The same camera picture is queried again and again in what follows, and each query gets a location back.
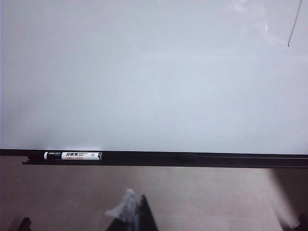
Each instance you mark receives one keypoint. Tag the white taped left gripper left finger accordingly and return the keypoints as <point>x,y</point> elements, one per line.
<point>126,211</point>

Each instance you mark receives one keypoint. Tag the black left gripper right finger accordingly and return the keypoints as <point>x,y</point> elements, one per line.
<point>145,219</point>

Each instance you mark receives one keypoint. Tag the black white whiteboard marker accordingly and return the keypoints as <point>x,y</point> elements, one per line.
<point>77,155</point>

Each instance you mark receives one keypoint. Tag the black whiteboard pen tray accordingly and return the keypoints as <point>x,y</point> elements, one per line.
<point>216,160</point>

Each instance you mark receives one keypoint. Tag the white glossy whiteboard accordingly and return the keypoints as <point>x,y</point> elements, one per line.
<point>144,72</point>

